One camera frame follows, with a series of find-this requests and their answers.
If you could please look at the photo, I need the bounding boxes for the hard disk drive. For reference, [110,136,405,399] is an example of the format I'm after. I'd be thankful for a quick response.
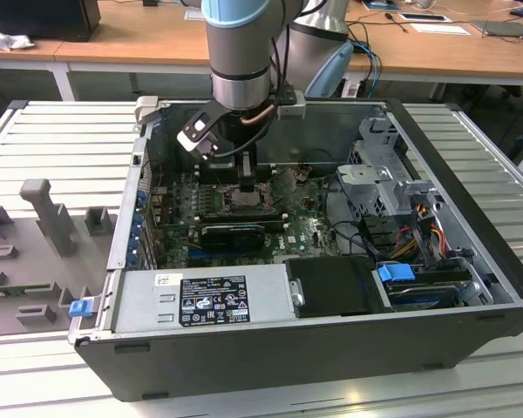
[385,280,461,311]

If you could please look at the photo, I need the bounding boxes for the black computer tower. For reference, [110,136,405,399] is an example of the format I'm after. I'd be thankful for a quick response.
[0,0,101,43]

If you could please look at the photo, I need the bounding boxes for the black graphics card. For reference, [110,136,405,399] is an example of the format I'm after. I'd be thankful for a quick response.
[199,223,266,253]

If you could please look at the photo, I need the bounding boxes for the green motherboard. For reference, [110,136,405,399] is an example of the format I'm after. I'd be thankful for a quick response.
[150,163,345,269]

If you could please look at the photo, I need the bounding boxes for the white paper sheet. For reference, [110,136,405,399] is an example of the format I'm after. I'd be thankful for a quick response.
[411,21,470,36]

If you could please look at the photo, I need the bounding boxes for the crumpled white paper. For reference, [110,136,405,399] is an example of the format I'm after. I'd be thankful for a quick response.
[0,24,36,52]

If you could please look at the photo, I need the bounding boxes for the yellow power wire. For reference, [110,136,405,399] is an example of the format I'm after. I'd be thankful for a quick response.
[391,225,446,259]

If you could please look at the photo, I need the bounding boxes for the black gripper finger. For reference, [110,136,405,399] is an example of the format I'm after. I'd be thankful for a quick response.
[237,150,259,193]

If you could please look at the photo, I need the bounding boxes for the grey power supply unit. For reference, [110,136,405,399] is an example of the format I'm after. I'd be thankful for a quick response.
[111,263,297,334]

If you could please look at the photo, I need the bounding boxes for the grey parts rack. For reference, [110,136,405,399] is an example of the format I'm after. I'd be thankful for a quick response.
[0,178,119,339]

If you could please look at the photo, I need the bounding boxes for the silver metal disk bay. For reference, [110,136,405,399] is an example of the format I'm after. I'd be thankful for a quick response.
[335,115,445,262]

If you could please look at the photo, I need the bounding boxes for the black open PC case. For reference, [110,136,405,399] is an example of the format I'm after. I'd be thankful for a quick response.
[67,96,523,402]

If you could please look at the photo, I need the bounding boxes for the white framed tablet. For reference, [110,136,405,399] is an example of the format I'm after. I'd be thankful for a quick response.
[398,12,452,23]

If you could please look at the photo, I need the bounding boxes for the dark grey notebook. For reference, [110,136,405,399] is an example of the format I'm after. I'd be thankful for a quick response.
[470,19,523,40]

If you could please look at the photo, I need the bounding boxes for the pale blue teach pendant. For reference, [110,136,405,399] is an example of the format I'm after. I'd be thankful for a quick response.
[304,41,354,99]

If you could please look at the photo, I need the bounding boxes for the CPU socket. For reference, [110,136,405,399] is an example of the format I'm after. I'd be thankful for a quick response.
[220,182,274,213]

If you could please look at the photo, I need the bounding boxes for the blue disk carrier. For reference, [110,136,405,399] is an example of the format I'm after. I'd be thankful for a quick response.
[377,262,416,285]

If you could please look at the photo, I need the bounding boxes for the brown board heatsink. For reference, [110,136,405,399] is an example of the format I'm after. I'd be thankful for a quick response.
[150,191,172,230]

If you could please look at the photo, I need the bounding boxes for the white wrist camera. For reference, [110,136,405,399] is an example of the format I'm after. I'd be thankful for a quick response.
[176,111,220,163]

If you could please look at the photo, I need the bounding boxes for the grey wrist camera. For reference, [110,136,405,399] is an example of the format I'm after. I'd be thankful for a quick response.
[276,90,309,121]

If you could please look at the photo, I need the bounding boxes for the green RAM stick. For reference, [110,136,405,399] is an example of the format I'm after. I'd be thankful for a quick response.
[0,283,56,300]

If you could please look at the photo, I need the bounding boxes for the black plastic shroud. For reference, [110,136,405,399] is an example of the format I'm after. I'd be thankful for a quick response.
[287,256,383,319]

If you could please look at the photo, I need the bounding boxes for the wooden desk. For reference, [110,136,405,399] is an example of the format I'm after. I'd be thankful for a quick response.
[0,0,523,86]

